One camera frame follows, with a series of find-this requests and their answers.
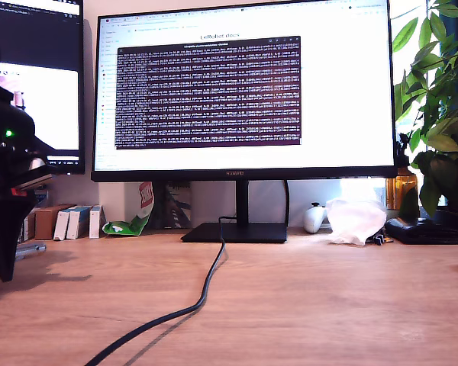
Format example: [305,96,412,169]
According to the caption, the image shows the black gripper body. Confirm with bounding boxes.
[0,150,53,195]

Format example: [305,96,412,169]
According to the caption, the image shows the metallic silver laser pointer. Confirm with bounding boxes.
[14,242,47,262]

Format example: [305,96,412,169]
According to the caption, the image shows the green printed box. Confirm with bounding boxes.
[22,208,37,242]

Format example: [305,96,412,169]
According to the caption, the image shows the brown cardboard box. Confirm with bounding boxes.
[34,204,77,240]

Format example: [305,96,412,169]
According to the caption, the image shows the blue shield badge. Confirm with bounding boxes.
[33,186,50,207]

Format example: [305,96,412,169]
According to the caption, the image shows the small white box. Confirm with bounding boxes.
[53,209,73,242]
[66,205,93,240]
[89,204,107,239]

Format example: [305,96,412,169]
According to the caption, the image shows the green white snack bag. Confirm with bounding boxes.
[101,181,156,236]

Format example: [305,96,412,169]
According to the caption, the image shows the patterned dark card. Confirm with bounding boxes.
[154,181,192,230]

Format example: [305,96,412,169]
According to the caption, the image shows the white game controller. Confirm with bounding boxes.
[303,201,328,234]

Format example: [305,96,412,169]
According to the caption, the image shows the large black Huawei monitor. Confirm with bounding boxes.
[90,0,400,244]

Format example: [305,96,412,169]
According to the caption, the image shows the crumpled white plastic bag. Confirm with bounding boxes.
[325,197,389,247]

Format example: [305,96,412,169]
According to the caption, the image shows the amber glass pump bottle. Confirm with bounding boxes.
[386,154,420,211]

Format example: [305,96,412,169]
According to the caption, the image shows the black leather pouch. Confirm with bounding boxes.
[385,217,458,246]

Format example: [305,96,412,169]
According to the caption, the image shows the green leafy houseplant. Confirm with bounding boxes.
[392,0,458,218]

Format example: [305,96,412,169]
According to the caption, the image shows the black monitor with camera feed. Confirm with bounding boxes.
[0,0,86,175]

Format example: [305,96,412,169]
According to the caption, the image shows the thick black table cable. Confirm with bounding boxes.
[84,215,238,366]

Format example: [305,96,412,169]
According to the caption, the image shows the black monitor power cable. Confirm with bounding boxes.
[284,180,292,229]

